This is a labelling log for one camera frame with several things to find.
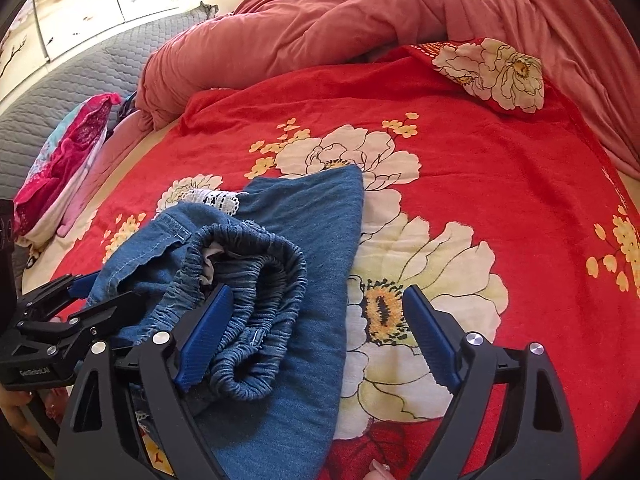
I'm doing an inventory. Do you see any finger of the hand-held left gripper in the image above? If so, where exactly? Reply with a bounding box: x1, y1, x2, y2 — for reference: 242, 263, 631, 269
16, 270, 102, 325
66, 290, 148, 350

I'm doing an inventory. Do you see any red floral blanket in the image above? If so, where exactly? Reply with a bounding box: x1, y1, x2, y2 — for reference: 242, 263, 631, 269
50, 37, 640, 480

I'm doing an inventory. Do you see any grey quilted mattress pad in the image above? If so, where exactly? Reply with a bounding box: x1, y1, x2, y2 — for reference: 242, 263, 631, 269
0, 2, 221, 286

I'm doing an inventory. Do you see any magenta patterned garment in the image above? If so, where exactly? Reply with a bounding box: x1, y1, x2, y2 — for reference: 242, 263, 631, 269
12, 92, 124, 235

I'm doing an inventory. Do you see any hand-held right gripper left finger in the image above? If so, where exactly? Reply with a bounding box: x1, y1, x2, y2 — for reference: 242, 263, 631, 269
56, 284, 236, 480

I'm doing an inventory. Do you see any person's left hand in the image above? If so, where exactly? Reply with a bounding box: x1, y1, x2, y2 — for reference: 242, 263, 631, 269
0, 387, 68, 466

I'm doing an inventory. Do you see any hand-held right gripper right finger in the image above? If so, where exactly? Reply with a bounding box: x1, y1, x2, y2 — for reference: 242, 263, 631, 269
401, 284, 584, 480

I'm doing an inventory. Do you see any beige bed sheet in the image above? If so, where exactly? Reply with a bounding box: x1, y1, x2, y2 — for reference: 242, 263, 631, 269
22, 117, 181, 286

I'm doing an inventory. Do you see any blue denim pants lace trim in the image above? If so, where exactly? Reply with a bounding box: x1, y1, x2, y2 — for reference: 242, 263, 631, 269
87, 165, 366, 480

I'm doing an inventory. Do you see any pink quilt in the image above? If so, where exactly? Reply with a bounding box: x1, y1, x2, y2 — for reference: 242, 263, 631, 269
134, 0, 640, 182

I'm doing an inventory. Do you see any pale pink cloth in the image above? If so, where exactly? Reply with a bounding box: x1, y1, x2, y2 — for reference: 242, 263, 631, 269
27, 157, 103, 248

